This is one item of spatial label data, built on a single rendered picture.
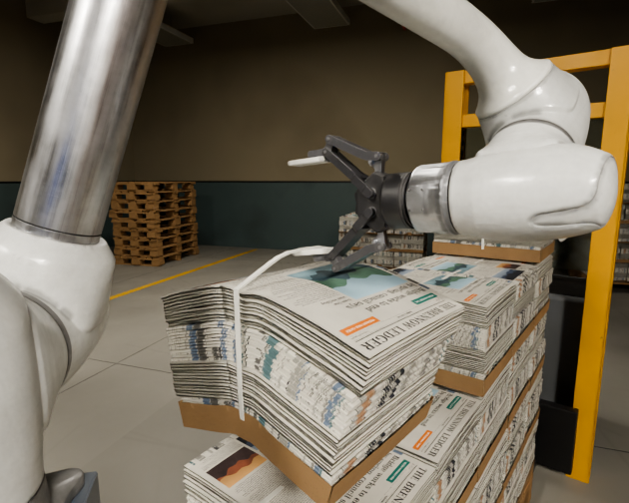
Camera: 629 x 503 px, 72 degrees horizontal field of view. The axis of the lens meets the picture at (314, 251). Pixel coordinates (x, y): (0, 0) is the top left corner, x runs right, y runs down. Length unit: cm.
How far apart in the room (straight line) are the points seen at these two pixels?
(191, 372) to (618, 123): 185
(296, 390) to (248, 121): 813
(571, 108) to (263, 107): 800
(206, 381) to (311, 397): 21
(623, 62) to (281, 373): 187
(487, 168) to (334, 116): 748
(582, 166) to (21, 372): 55
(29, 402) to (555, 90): 64
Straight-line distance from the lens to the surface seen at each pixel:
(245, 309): 61
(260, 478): 86
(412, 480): 87
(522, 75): 61
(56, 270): 58
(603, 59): 219
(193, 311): 71
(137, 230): 727
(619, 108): 214
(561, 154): 50
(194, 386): 75
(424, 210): 53
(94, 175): 59
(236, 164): 866
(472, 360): 112
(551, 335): 239
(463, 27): 57
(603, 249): 214
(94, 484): 63
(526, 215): 49
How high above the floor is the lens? 135
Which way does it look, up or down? 10 degrees down
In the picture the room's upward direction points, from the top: straight up
